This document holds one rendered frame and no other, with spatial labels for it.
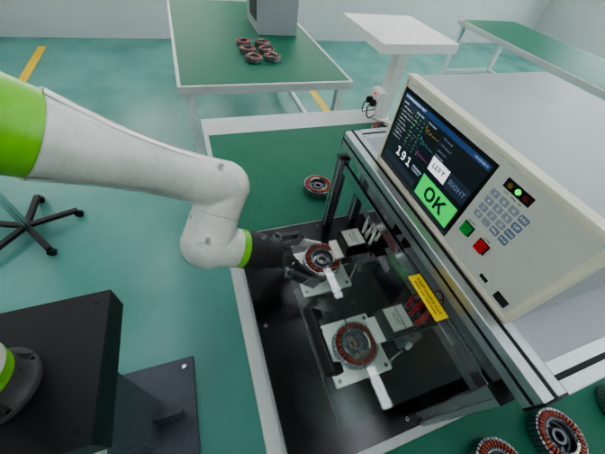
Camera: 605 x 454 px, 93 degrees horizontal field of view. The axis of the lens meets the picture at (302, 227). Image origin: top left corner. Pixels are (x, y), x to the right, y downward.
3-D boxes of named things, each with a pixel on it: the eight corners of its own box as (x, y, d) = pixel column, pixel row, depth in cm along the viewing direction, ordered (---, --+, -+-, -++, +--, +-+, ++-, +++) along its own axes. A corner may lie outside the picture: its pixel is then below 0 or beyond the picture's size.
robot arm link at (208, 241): (168, 256, 63) (181, 275, 55) (183, 202, 62) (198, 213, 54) (226, 262, 72) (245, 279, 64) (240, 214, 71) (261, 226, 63)
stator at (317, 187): (335, 196, 115) (337, 189, 112) (310, 202, 111) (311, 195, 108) (323, 178, 121) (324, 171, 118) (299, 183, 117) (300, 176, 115)
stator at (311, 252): (309, 285, 81) (311, 277, 78) (297, 252, 87) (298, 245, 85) (345, 276, 84) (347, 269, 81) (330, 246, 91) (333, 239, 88)
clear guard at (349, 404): (338, 429, 43) (347, 424, 39) (292, 290, 57) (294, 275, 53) (499, 363, 53) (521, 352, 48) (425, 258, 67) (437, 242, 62)
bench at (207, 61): (199, 187, 215) (176, 86, 159) (182, 79, 324) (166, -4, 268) (332, 170, 247) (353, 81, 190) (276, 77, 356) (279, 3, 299)
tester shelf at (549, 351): (523, 412, 42) (547, 406, 38) (340, 144, 82) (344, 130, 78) (690, 329, 54) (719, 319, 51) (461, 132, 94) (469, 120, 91)
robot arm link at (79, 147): (10, 170, 39) (31, 189, 33) (28, 86, 38) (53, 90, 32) (220, 209, 69) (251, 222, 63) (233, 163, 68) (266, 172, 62)
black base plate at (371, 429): (293, 481, 58) (294, 481, 57) (237, 239, 96) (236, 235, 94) (471, 401, 72) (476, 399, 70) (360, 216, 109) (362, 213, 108)
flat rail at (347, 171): (483, 398, 48) (494, 394, 46) (338, 167, 84) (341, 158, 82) (489, 395, 48) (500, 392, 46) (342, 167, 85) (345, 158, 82)
